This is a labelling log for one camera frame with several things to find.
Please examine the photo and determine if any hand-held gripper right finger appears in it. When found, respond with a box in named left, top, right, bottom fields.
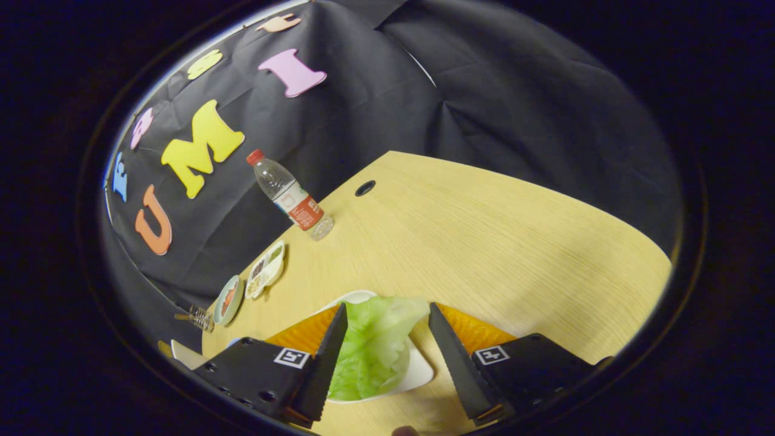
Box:
left=428, top=302, right=612, bottom=426

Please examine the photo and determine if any white square plate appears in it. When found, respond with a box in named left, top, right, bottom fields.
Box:
left=315, top=289, right=435, bottom=405

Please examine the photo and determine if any clear utensil holder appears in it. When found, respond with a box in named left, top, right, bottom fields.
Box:
left=174, top=305, right=215, bottom=332

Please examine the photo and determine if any pale green round plate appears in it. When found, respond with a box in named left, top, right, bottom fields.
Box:
left=213, top=275, right=245, bottom=327

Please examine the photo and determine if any clear water bottle red label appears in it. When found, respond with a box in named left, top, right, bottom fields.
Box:
left=246, top=149, right=335, bottom=242

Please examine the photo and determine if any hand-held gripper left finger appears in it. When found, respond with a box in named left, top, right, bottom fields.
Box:
left=194, top=303, right=349, bottom=429

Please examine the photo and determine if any white toaster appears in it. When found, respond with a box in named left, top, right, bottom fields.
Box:
left=171, top=339, right=206, bottom=370

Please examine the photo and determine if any green lettuce leaf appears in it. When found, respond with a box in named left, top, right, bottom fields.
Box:
left=327, top=296, right=430, bottom=401

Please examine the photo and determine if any black backdrop cloth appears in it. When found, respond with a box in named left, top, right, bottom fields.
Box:
left=100, top=0, right=682, bottom=355

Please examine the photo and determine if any white divided condiment dish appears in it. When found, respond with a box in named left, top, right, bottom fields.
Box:
left=245, top=240, right=286, bottom=300

